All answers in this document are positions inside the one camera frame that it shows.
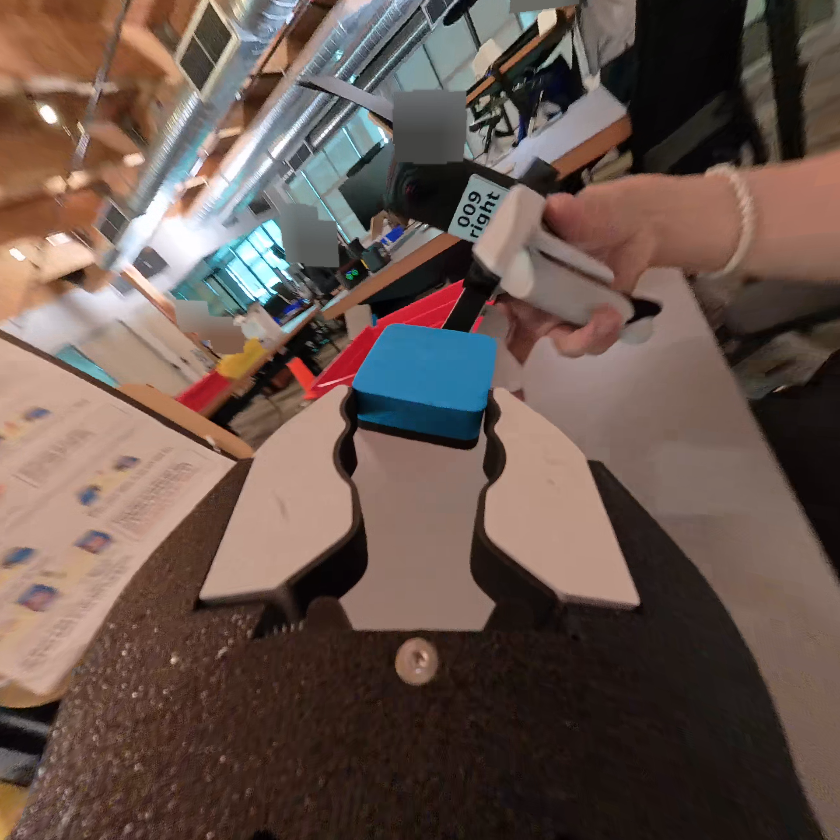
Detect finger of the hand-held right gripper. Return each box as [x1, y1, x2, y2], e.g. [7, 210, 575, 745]
[482, 306, 527, 395]

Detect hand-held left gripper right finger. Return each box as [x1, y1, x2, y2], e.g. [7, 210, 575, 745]
[472, 386, 641, 627]

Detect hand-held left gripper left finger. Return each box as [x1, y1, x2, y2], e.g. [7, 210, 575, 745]
[197, 384, 368, 621]

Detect blue foam block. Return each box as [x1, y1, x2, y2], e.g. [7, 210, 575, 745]
[349, 324, 496, 450]

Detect red plastic bin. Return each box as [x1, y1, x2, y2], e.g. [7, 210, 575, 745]
[311, 280, 486, 402]

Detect person's right hand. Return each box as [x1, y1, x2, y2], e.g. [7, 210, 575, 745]
[496, 174, 741, 359]

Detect small red storage bin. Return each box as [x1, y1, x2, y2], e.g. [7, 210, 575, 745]
[175, 372, 231, 413]

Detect small yellow storage bin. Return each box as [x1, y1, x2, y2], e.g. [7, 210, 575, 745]
[218, 336, 269, 381]

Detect printed instruction sheet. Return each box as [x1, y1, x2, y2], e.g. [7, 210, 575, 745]
[0, 332, 238, 698]

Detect person's black trousers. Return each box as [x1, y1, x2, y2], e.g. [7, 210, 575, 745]
[746, 355, 840, 571]

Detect white ceiling vent grille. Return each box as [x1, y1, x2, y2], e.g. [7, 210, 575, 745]
[173, 0, 240, 92]

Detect silver spiral ceiling duct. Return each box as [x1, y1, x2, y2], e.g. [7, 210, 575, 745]
[98, 0, 395, 265]

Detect white pearl bracelet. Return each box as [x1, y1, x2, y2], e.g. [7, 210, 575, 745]
[702, 163, 755, 280]

